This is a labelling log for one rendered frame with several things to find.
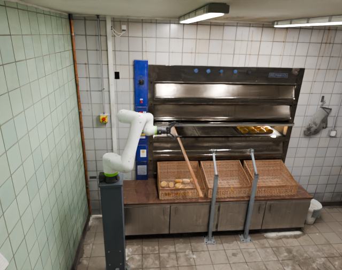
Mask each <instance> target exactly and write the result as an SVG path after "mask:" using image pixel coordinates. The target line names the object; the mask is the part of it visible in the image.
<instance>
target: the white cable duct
mask: <svg viewBox="0 0 342 270"><path fill-rule="evenodd" d="M106 26H107V47H108V66H109V87H110V107H111V127H112V138H113V153H116V154H117V143H116V120H115V98H114V75H113V52H112V40H111V17H110V16H106Z"/></svg>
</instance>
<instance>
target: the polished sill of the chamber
mask: <svg viewBox="0 0 342 270"><path fill-rule="evenodd" d="M177 140H178V139H177V138H175V140H174V139H172V138H170V137H166V136H164V137H153V141H177ZM180 140H285V137H284V136H182V137H180Z"/></svg>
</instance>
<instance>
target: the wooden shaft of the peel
mask: <svg viewBox="0 0 342 270"><path fill-rule="evenodd" d="M173 128H174V131H175V133H176V135H177V136H178V132H177V130H176V127H175V126H174V127H173ZM177 139H178V141H179V144H180V146H181V150H182V152H183V155H184V158H185V160H186V163H187V165H188V168H189V171H190V173H191V176H192V179H193V181H194V184H195V187H196V189H197V192H198V195H199V197H200V198H201V199H202V198H203V195H202V192H201V190H200V188H199V185H198V183H197V180H196V178H195V175H194V172H193V170H192V167H191V165H190V162H189V160H188V157H187V155H186V153H185V150H184V148H183V145H182V143H181V140H180V138H179V137H178V138H177Z"/></svg>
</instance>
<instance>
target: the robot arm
mask: <svg viewBox="0 0 342 270"><path fill-rule="evenodd" d="M117 119H118V121H119V122H121V123H127V124H130V125H131V126H130V131H129V136H128V139H127V143H126V145H125V148H124V151H123V154H122V156H120V155H118V154H116V153H106V154H104V155H103V172H100V173H99V175H97V176H90V179H97V180H99V183H102V182H105V183H109V184H111V183H116V182H118V181H119V180H120V176H119V175H118V171H120V172H122V173H129V172H130V171H131V170H132V169H133V165H134V160H135V155H136V150H137V146H138V142H139V138H140V135H141V133H142V130H143V133H144V134H145V135H146V136H151V135H162V134H167V135H166V137H170V138H172V139H174V140H175V138H178V137H182V136H174V135H173V134H172V133H171V128H172V127H173V126H174V125H182V124H179V123H176V122H175V121H173V122H171V123H169V124H167V127H162V126H153V115H152V114H150V113H140V112H135V111H132V110H125V109H123V110H120V111H119V112H118V113H117ZM169 125H171V126H170V127H168V126H169ZM168 134H170V135H172V136H173V137H171V136H169V135H168Z"/></svg>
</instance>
